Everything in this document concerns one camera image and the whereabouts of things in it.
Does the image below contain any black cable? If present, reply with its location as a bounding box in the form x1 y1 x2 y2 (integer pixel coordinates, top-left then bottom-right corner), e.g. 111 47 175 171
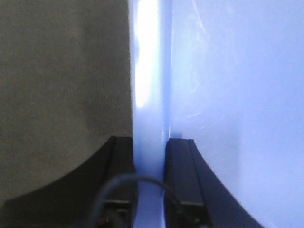
87 174 183 228

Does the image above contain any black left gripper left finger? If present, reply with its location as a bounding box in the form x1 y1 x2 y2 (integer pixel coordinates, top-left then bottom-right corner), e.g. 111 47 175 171
0 136 136 228

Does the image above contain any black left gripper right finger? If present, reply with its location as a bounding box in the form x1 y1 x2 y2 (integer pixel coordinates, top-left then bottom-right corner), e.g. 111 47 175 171
164 138 261 228

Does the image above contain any blue plastic tray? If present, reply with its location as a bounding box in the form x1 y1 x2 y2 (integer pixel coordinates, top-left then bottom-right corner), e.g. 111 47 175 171
128 0 304 228

